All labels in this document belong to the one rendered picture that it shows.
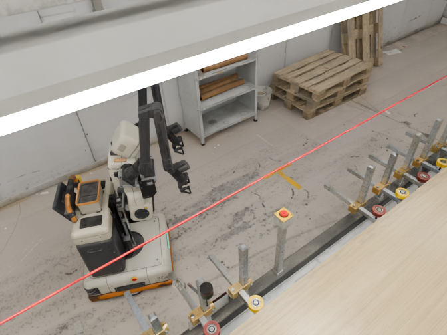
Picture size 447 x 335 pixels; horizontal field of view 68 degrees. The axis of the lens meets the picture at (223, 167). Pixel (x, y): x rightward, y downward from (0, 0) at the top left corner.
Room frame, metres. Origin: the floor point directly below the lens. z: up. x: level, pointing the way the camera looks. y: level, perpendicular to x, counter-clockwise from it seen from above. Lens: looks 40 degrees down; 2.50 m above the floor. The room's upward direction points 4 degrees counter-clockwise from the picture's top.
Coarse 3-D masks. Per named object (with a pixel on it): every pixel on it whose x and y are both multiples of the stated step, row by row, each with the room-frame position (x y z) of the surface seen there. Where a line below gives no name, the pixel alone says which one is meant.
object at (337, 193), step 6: (324, 186) 1.70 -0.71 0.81; (330, 186) 1.68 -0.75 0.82; (336, 192) 1.62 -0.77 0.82; (342, 198) 1.57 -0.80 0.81; (348, 198) 1.56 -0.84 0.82; (348, 204) 1.53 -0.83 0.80; (360, 210) 1.45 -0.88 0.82; (366, 210) 1.44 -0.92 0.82; (366, 216) 1.41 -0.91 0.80; (372, 216) 1.39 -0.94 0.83; (372, 222) 1.36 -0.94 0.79
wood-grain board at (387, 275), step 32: (416, 192) 1.50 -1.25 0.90; (384, 224) 1.26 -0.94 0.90; (416, 224) 1.24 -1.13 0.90; (352, 256) 1.05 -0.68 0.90; (384, 256) 1.04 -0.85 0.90; (416, 256) 1.03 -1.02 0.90; (288, 288) 0.88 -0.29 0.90; (320, 288) 0.87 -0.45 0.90; (352, 288) 0.86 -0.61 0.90; (384, 288) 0.85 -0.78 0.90; (416, 288) 0.84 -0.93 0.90; (256, 320) 0.73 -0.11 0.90; (288, 320) 0.72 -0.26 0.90; (320, 320) 0.71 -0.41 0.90; (352, 320) 0.70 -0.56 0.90; (384, 320) 0.69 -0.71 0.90; (416, 320) 0.68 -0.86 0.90
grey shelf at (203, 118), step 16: (240, 64) 3.72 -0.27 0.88; (256, 64) 3.85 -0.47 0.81; (192, 80) 3.43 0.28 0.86; (208, 80) 3.98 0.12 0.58; (256, 80) 3.85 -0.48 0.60; (192, 96) 3.46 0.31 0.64; (224, 96) 3.65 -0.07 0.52; (240, 96) 4.16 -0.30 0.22; (256, 96) 3.85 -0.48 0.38; (192, 112) 3.50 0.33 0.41; (208, 112) 3.93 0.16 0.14; (224, 112) 3.91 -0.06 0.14; (240, 112) 3.88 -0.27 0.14; (256, 112) 3.86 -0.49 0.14; (192, 128) 3.55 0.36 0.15; (208, 128) 3.55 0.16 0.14
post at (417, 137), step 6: (414, 138) 1.79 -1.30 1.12; (420, 138) 1.78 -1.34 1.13; (414, 144) 1.78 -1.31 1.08; (408, 150) 1.79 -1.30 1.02; (414, 150) 1.77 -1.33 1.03; (408, 156) 1.78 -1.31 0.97; (408, 162) 1.77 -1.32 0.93; (402, 168) 1.79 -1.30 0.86; (396, 180) 1.79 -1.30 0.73; (402, 180) 1.78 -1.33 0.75
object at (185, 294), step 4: (172, 272) 1.05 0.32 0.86; (172, 276) 1.02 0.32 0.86; (172, 280) 1.00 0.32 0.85; (180, 292) 0.93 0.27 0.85; (184, 292) 0.92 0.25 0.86; (184, 296) 0.90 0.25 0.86; (188, 296) 0.89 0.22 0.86; (188, 300) 0.87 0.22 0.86; (192, 300) 0.87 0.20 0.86; (188, 304) 0.86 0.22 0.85; (192, 304) 0.85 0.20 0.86; (192, 308) 0.83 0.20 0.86; (204, 316) 0.78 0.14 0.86; (200, 320) 0.76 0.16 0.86; (204, 320) 0.76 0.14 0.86; (204, 324) 0.74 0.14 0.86
